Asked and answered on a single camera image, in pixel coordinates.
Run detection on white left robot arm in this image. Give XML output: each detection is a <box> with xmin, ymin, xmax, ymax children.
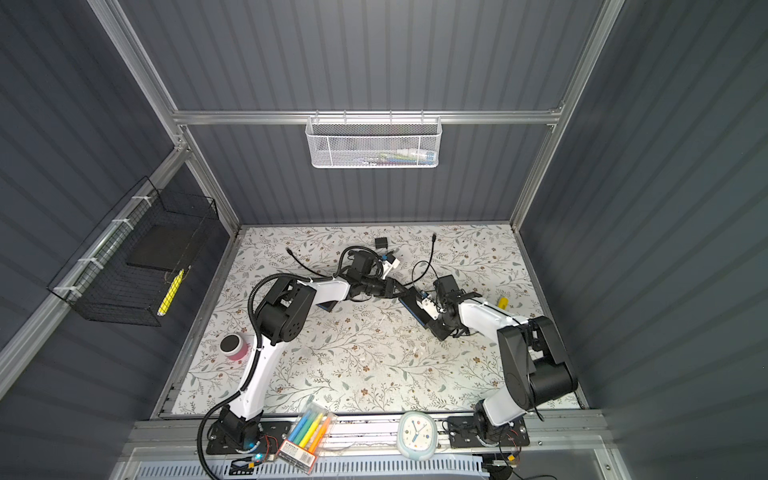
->
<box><xmin>196</xmin><ymin>245</ymin><xmax>403</xmax><ymax>479</ymax></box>

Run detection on small mint desk clock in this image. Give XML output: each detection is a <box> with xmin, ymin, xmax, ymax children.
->
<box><xmin>396</xmin><ymin>411</ymin><xmax>438</xmax><ymax>461</ymax></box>

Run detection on yellow marker in basket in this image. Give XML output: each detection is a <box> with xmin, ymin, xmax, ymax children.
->
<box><xmin>157</xmin><ymin>269</ymin><xmax>186</xmax><ymax>317</ymax></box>

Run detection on black ethernet cable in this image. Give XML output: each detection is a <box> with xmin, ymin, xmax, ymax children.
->
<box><xmin>285</xmin><ymin>247</ymin><xmax>328</xmax><ymax>278</ymax></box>
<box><xmin>401</xmin><ymin>233</ymin><xmax>438</xmax><ymax>289</ymax></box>

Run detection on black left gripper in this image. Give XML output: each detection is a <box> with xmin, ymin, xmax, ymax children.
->
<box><xmin>361</xmin><ymin>278</ymin><xmax>410</xmax><ymax>300</ymax></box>

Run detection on black wire wall basket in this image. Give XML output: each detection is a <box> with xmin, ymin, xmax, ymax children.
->
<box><xmin>48</xmin><ymin>181</ymin><xmax>219</xmax><ymax>327</ymax></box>

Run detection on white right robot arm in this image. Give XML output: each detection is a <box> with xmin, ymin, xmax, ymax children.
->
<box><xmin>428</xmin><ymin>275</ymin><xmax>578</xmax><ymax>445</ymax></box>

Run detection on white wire mesh basket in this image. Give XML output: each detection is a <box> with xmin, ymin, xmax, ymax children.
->
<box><xmin>305</xmin><ymin>117</ymin><xmax>443</xmax><ymax>169</ymax></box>

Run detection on pack of coloured markers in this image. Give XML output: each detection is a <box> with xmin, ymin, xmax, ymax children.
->
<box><xmin>277</xmin><ymin>403</ymin><xmax>337</xmax><ymax>474</ymax></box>

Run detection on blue black network switch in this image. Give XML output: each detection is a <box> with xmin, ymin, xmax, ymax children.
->
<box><xmin>316</xmin><ymin>301</ymin><xmax>338</xmax><ymax>312</ymax></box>

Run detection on pink tape roll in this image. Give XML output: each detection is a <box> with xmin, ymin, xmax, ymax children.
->
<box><xmin>219</xmin><ymin>333</ymin><xmax>250</xmax><ymax>362</ymax></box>

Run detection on black ribbed network switch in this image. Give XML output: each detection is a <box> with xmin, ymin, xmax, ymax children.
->
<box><xmin>399</xmin><ymin>286</ymin><xmax>433</xmax><ymax>328</ymax></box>

